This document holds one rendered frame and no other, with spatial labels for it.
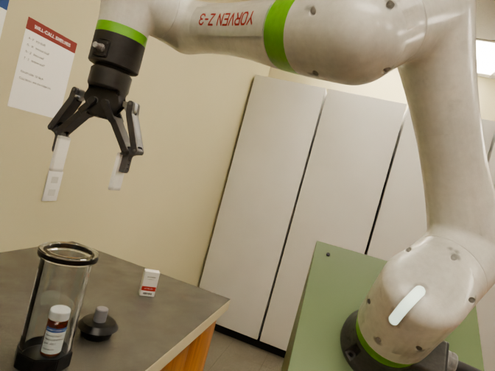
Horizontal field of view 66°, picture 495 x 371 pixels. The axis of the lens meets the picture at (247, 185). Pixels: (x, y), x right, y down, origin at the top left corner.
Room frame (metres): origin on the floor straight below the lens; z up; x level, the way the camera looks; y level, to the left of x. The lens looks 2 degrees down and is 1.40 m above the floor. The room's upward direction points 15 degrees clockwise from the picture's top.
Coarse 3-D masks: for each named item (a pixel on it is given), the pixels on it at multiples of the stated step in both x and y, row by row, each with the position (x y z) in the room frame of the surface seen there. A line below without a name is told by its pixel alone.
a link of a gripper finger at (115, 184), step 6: (120, 156) 0.69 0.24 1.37; (120, 162) 0.70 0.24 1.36; (114, 168) 0.69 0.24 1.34; (114, 174) 0.69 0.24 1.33; (120, 174) 0.71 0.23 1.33; (114, 180) 0.69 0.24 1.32; (120, 180) 0.71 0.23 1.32; (108, 186) 0.69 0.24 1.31; (114, 186) 0.70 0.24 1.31; (120, 186) 0.72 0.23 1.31
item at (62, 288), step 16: (64, 256) 0.68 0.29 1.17; (80, 256) 0.77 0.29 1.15; (96, 256) 0.73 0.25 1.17; (48, 272) 0.68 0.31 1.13; (64, 272) 0.68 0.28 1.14; (80, 272) 0.70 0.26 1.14; (48, 288) 0.68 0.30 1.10; (64, 288) 0.69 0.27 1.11; (80, 288) 0.71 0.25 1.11; (48, 304) 0.68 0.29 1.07; (64, 304) 0.69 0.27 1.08; (80, 304) 0.72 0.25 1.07; (32, 320) 0.68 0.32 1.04; (48, 320) 0.68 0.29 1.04; (64, 320) 0.69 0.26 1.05; (32, 336) 0.68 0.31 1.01; (48, 336) 0.68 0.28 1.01; (64, 336) 0.70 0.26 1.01; (32, 352) 0.68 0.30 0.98; (48, 352) 0.69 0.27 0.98; (64, 352) 0.71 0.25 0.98
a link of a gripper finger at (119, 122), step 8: (104, 104) 0.70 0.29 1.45; (112, 112) 0.70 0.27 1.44; (112, 120) 0.70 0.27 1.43; (120, 120) 0.72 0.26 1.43; (120, 128) 0.70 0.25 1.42; (120, 136) 0.70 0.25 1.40; (128, 136) 0.72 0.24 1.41; (120, 144) 0.69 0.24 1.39; (128, 144) 0.70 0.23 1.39; (120, 152) 0.69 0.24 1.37; (128, 152) 0.69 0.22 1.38
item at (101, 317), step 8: (96, 312) 0.86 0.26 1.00; (104, 312) 0.86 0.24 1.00; (80, 320) 0.86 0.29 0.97; (88, 320) 0.86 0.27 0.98; (96, 320) 0.86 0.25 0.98; (104, 320) 0.87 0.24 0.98; (112, 320) 0.89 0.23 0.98; (80, 328) 0.84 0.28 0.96; (88, 328) 0.83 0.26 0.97; (96, 328) 0.84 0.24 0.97; (104, 328) 0.84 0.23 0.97; (112, 328) 0.86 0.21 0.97; (88, 336) 0.84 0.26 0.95; (96, 336) 0.84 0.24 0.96; (104, 336) 0.84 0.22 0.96
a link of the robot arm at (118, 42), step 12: (96, 36) 0.69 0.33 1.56; (108, 36) 0.68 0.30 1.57; (120, 36) 0.68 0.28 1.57; (96, 48) 0.67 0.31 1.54; (108, 48) 0.68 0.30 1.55; (120, 48) 0.68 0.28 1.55; (132, 48) 0.69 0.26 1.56; (144, 48) 0.73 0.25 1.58; (96, 60) 0.69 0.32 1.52; (108, 60) 0.68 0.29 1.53; (120, 60) 0.68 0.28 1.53; (132, 60) 0.70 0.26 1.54; (132, 72) 0.71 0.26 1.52
